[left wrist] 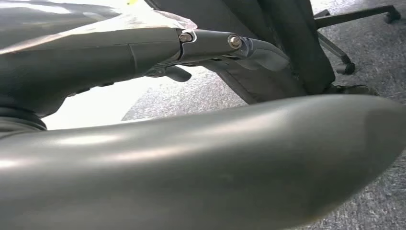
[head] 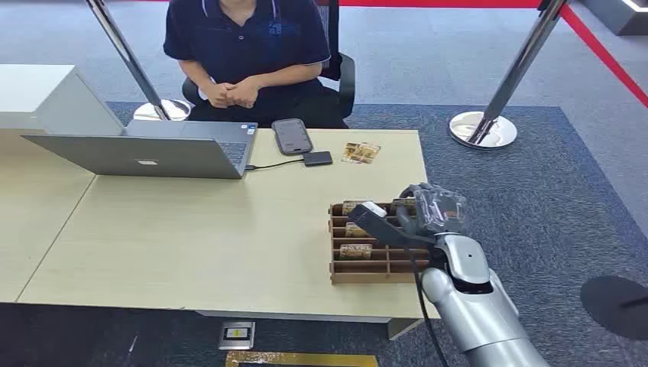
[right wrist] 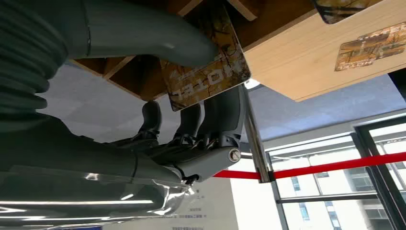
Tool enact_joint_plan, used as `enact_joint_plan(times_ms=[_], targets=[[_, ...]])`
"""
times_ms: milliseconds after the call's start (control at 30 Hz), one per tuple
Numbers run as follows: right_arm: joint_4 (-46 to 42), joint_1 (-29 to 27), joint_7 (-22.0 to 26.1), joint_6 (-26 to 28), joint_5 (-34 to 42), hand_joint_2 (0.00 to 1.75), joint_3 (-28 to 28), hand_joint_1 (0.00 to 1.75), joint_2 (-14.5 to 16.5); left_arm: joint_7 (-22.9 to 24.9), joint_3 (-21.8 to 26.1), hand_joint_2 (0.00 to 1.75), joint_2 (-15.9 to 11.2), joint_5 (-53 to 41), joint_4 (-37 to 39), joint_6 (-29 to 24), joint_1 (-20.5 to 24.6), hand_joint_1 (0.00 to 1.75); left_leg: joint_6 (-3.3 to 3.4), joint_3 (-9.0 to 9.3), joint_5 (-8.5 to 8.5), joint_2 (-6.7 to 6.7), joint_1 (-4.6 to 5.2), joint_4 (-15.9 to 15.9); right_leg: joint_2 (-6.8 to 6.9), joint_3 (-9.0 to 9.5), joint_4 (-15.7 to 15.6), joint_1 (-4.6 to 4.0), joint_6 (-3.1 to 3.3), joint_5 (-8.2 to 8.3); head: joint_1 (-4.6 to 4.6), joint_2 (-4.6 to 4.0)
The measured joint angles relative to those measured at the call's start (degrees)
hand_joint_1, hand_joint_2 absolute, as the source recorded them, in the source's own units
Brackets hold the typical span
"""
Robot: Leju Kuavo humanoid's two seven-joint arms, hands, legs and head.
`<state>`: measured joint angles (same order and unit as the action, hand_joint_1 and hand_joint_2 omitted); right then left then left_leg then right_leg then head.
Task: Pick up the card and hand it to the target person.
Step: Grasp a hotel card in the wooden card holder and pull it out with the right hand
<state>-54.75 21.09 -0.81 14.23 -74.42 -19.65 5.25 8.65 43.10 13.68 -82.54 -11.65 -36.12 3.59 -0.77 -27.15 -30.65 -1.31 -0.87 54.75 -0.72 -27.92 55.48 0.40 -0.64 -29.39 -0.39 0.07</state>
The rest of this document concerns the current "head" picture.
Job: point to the person's left hand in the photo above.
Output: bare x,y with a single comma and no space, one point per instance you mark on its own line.
247,92

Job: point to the person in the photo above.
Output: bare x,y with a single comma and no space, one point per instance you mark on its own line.
248,45

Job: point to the black round base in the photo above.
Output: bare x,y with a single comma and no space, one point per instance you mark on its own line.
615,306

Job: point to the white cabinet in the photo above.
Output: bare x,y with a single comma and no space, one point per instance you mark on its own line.
45,96

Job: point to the person's right hand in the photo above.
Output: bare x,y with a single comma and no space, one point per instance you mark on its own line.
218,95

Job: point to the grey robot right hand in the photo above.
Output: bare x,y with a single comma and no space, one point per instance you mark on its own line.
438,210

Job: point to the black office chair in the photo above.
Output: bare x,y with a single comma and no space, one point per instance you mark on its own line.
347,81

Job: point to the black smartphone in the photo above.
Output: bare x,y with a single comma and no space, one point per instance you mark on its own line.
292,137

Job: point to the grey laptop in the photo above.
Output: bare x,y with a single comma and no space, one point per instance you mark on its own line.
152,154

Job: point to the red barrier belt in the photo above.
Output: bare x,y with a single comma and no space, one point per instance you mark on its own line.
440,3
602,53

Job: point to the chrome stanchion post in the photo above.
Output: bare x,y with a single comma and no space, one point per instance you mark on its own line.
132,66
511,81

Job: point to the brown wooden card holder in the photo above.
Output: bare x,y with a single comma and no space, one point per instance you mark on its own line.
364,271

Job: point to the grey block with light strip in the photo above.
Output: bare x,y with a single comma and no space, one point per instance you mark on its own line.
615,17

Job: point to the black wrist camera with pale box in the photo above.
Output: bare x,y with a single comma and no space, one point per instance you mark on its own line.
372,218

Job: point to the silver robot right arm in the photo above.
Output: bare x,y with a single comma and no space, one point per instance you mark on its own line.
481,314

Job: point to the person's left forearm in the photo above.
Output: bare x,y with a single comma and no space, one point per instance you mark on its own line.
283,77

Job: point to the silver floor socket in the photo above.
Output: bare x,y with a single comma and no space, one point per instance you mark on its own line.
236,335

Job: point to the person's right forearm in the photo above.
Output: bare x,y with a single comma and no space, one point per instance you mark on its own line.
195,75

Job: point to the small black external drive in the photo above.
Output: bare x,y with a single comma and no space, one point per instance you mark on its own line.
318,158

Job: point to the gold floor tape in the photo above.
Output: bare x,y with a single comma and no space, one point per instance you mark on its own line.
303,359

